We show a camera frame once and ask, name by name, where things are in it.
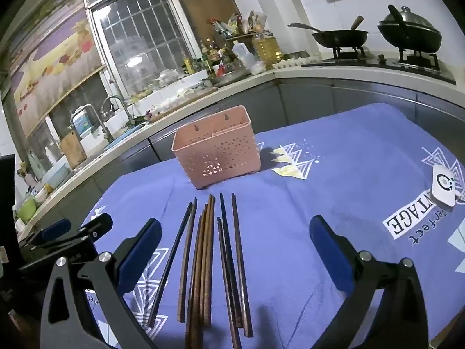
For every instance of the angular metal faucet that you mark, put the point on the angular metal faucet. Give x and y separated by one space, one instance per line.
98 120

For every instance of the wall poster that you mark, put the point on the wall poster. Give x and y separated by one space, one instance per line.
47 61

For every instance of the curved metal faucet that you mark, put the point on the curved metal faucet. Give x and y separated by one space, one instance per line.
125 107

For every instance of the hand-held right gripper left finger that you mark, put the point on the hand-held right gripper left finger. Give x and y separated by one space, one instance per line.
140 258

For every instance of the wooden shelf with packets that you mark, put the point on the wooden shelf with packets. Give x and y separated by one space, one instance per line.
236 25

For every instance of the pale detergent bottle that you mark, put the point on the pale detergent bottle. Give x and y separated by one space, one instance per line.
36 167

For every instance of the barred window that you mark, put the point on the barred window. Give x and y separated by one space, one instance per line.
145 36

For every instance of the light blue plastic basin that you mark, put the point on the light blue plastic basin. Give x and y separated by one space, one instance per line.
56 174

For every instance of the green bowl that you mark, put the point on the green bowl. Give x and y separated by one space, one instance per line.
27 211

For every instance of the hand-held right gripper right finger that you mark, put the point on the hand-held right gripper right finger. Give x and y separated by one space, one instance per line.
330 254

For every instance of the egg tray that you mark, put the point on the egg tray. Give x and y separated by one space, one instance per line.
290 62

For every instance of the black frying pan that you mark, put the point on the black frying pan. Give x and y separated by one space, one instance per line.
339 38

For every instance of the white rounded device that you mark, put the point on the white rounded device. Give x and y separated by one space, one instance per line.
441 189

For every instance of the blue printed tablecloth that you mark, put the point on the blue printed tablecloth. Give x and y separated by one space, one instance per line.
327 160

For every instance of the kitchen counter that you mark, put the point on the kitchen counter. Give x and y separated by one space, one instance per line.
308 94

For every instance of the wooden cutting board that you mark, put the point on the wooden cutting board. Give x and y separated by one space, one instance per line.
74 151

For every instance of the black wok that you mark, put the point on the black wok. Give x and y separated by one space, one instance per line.
417 41

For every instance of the bunch of wooden chopsticks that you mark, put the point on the bunch of wooden chopsticks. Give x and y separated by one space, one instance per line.
203 261

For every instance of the cluster of condiment bottles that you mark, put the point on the cluster of condiment bottles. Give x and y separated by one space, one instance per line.
207 56

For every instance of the pink plastic perforated basket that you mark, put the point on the pink plastic perforated basket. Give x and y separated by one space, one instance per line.
218 152

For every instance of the cooking oil bottle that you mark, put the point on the cooking oil bottle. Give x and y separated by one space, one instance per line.
267 49

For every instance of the metal wok lid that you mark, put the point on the metal wok lid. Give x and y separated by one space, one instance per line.
414 18

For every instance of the white plastic jug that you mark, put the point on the white plastic jug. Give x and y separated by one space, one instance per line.
242 56

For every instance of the black gas stove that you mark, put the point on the black gas stove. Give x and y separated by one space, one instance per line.
381 66

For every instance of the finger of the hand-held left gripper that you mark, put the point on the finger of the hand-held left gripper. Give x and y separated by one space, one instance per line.
96 225
54 229

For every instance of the white dish tub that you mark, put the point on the white dish tub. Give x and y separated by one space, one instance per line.
170 83

